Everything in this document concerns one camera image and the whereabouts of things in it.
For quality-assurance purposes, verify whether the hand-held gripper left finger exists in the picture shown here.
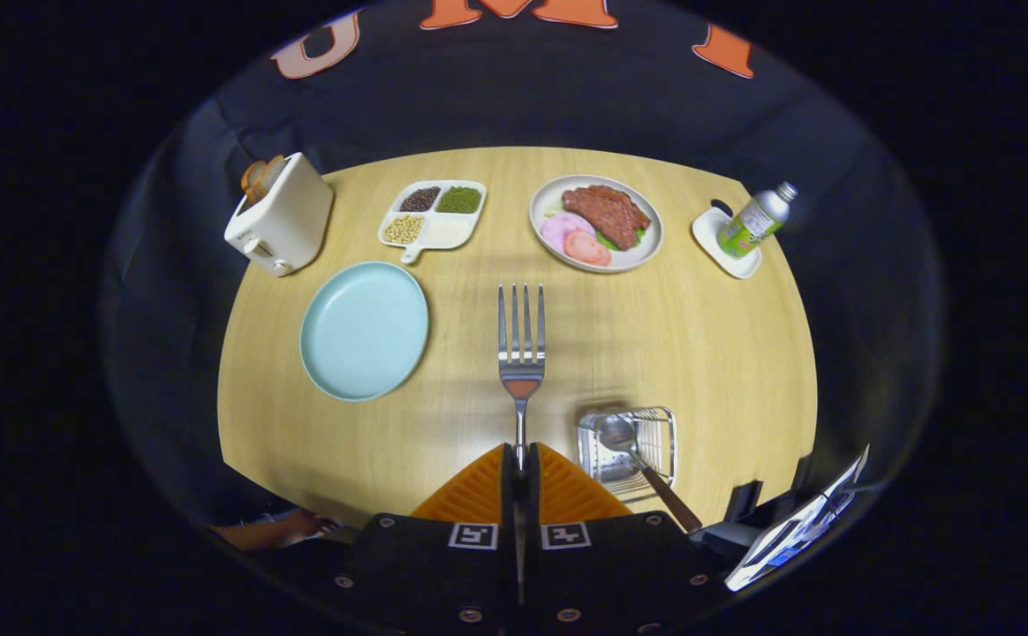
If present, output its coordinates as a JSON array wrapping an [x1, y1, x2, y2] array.
[[337, 442, 520, 636]]

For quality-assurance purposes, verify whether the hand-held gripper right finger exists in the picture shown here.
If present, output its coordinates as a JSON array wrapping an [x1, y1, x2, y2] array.
[[519, 442, 736, 636]]

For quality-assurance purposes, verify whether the metal spoon with brown handle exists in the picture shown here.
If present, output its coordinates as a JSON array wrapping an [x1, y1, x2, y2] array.
[[595, 413, 705, 534]]

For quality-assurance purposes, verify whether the metal fork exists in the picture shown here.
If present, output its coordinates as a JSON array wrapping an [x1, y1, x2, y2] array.
[[496, 283, 548, 478]]

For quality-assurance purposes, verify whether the perforated metal basket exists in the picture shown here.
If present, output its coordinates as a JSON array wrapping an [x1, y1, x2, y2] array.
[[577, 405, 679, 505]]

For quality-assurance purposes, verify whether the black stand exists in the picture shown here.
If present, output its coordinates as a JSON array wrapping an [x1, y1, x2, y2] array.
[[723, 481, 764, 524]]

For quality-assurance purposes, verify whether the light blue plate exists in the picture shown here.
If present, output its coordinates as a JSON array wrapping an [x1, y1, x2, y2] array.
[[299, 261, 430, 403]]

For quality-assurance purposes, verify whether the pink ham slice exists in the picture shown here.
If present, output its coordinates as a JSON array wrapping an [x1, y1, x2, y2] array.
[[563, 230, 613, 269], [540, 212, 596, 255]]

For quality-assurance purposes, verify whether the round white food plate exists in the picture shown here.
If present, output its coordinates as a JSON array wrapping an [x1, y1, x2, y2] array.
[[529, 174, 664, 273]]

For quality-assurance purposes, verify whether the green lettuce leaf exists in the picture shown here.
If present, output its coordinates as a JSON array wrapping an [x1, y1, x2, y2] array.
[[594, 227, 648, 253]]

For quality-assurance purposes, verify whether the white divided dish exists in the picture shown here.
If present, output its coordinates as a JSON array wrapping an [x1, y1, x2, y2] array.
[[378, 179, 488, 266]]

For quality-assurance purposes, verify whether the pile of pale beans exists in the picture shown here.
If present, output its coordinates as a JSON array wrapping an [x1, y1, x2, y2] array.
[[382, 215, 426, 246]]

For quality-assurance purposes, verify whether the brown steak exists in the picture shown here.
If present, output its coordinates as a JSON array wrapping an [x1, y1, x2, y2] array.
[[562, 185, 653, 252]]

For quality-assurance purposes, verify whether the pile of green beans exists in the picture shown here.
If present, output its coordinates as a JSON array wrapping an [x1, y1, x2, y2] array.
[[437, 185, 484, 216]]

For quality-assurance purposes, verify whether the small white rectangular tray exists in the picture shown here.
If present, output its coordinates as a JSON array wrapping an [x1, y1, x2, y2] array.
[[692, 206, 762, 280]]

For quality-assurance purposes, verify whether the white toaster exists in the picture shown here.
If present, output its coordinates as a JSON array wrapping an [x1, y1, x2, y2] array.
[[223, 152, 335, 278]]

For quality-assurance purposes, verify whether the green label metal bottle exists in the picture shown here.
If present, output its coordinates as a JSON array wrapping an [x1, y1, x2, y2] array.
[[716, 181, 799, 261]]

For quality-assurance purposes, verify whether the toasted bread slice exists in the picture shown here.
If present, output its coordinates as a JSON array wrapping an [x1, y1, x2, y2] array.
[[241, 155, 289, 207]]

